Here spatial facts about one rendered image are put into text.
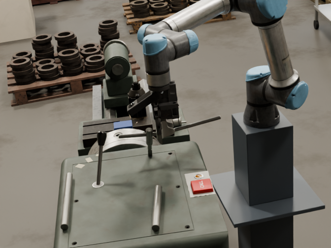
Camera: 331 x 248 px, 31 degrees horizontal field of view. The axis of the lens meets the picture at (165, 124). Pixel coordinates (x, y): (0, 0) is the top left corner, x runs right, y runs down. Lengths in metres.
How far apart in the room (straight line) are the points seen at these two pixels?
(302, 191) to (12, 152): 2.83
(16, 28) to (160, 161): 5.77
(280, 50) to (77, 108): 3.47
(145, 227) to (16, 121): 3.86
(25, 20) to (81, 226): 5.98
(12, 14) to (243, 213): 5.44
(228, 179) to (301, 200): 0.36
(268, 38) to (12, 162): 3.02
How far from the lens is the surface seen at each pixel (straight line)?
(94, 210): 1.80
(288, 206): 2.62
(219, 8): 2.14
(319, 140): 4.64
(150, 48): 1.82
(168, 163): 1.97
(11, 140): 5.15
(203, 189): 1.81
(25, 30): 7.63
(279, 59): 2.25
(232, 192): 2.71
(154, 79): 1.85
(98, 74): 5.74
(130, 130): 2.25
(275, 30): 2.18
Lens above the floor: 2.27
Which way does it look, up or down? 27 degrees down
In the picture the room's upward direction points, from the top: 6 degrees counter-clockwise
